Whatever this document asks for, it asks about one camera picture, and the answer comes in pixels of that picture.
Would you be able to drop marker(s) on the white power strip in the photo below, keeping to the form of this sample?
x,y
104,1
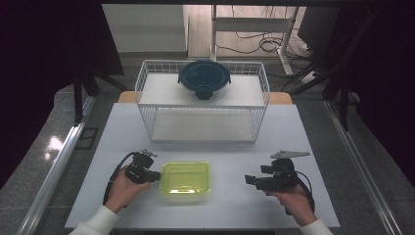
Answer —
x,y
309,77

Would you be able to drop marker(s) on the wooden table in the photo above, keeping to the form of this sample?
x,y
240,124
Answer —
x,y
126,97

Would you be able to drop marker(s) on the white metal desk frame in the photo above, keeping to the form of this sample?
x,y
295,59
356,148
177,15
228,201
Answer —
x,y
251,24

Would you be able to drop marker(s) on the green plastic food container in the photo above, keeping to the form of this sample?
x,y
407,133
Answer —
x,y
185,178

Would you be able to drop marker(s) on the person's left hand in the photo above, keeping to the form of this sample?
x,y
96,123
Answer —
x,y
125,192

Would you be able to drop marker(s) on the round dark blue food container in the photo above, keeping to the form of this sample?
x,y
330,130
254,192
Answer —
x,y
204,76

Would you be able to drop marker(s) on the person's right hand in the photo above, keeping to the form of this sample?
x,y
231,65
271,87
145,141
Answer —
x,y
295,204

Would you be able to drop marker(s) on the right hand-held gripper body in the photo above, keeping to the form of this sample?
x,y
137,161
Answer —
x,y
282,176

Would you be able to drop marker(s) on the black metal stand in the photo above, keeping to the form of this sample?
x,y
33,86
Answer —
x,y
78,98
342,98

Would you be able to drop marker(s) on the dark curtain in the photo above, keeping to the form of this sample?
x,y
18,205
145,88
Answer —
x,y
388,65

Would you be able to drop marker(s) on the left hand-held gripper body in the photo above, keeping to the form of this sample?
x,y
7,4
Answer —
x,y
138,168

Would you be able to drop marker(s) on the aluminium rail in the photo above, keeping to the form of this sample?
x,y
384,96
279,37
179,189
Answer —
x,y
362,166
55,169

